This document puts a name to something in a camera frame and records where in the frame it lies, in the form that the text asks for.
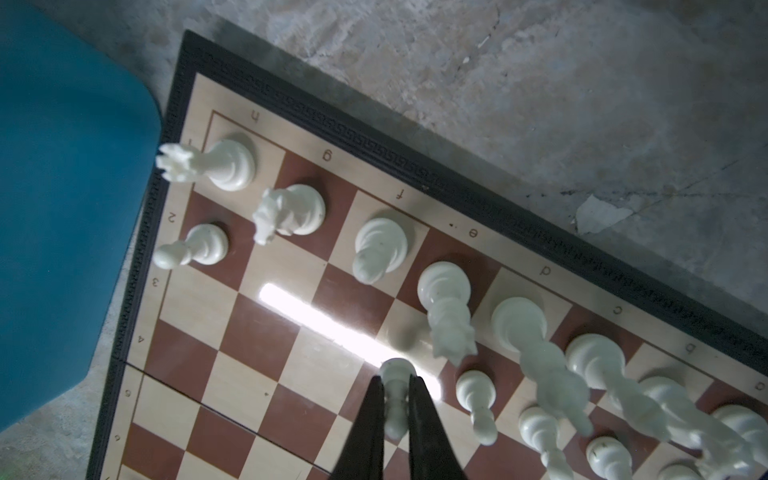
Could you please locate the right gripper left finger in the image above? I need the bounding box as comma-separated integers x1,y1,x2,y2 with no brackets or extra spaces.
329,376,385,480

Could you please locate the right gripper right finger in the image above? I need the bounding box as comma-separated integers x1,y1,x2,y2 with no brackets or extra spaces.
407,375,467,480

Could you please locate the white pawn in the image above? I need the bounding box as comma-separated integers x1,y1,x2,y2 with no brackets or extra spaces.
456,370,498,446
379,358,416,443

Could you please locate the folding chess board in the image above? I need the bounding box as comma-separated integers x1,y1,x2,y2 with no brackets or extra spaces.
87,32,767,479

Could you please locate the blue plastic tray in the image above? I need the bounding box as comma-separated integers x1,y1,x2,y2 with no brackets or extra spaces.
1,1,161,427

